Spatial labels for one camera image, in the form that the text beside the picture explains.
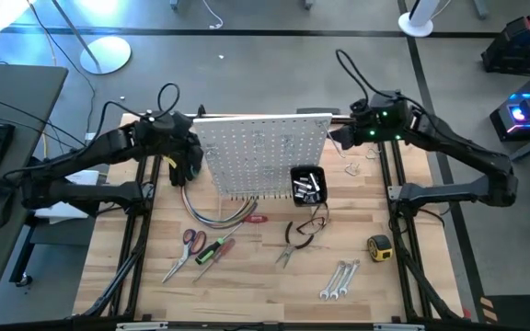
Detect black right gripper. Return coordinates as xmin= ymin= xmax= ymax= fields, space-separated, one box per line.
xmin=331 ymin=120 xmax=377 ymax=152

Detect white perforated peg board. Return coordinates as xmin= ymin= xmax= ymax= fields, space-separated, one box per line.
xmin=192 ymin=112 xmax=335 ymax=200

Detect clear black-framed safety glasses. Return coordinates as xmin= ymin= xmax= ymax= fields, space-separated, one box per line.
xmin=292 ymin=201 xmax=331 ymax=236

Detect clear red Husky screwdriver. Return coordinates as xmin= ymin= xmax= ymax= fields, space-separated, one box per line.
xmin=192 ymin=237 xmax=236 ymax=284

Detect green and black screwdriver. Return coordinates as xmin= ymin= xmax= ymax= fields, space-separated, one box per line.
xmin=194 ymin=224 xmax=251 ymax=266

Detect black handled pliers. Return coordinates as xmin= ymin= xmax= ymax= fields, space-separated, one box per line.
xmin=274 ymin=221 xmax=316 ymax=269

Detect black glove with green cuff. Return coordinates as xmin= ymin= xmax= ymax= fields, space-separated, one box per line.
xmin=168 ymin=155 xmax=202 ymax=188

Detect black plastic bin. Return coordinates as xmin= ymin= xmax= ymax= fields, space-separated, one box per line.
xmin=289 ymin=165 xmax=328 ymax=208

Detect yellow black tape measure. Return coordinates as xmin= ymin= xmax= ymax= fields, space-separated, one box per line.
xmin=366 ymin=234 xmax=394 ymax=263

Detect floor stand with round base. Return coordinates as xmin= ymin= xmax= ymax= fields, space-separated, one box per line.
xmin=51 ymin=0 xmax=133 ymax=75

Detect tower fan on round base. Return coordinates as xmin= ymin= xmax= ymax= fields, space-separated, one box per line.
xmin=397 ymin=0 xmax=442 ymax=39

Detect computer with coloured lights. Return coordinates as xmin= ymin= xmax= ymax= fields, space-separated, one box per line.
xmin=489 ymin=68 xmax=530 ymax=143

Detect black crate with red lid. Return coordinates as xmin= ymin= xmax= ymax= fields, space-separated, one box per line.
xmin=479 ymin=15 xmax=530 ymax=75

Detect black mat with orange stripes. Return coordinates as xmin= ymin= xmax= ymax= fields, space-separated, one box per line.
xmin=478 ymin=293 xmax=530 ymax=331

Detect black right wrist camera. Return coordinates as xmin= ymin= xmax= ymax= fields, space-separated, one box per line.
xmin=350 ymin=97 xmax=371 ymax=117

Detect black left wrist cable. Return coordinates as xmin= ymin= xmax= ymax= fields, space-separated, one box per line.
xmin=156 ymin=81 xmax=182 ymax=117

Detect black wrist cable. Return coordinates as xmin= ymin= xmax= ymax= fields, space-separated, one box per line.
xmin=335 ymin=48 xmax=388 ymax=100
xmin=156 ymin=81 xmax=182 ymax=117

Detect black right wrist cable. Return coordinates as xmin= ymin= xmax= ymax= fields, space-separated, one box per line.
xmin=335 ymin=48 xmax=388 ymax=100

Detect coloured wire bundle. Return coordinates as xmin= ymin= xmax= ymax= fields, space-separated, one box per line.
xmin=180 ymin=183 xmax=259 ymax=230

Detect black floor cable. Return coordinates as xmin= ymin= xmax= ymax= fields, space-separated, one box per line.
xmin=24 ymin=0 xmax=97 ymax=137

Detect red handled scissors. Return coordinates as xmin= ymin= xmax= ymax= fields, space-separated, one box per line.
xmin=161 ymin=228 xmax=208 ymax=285

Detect white cable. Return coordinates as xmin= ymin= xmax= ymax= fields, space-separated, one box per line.
xmin=200 ymin=0 xmax=225 ymax=30

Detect black aluminium table frame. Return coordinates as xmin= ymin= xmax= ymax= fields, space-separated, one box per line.
xmin=69 ymin=105 xmax=467 ymax=331

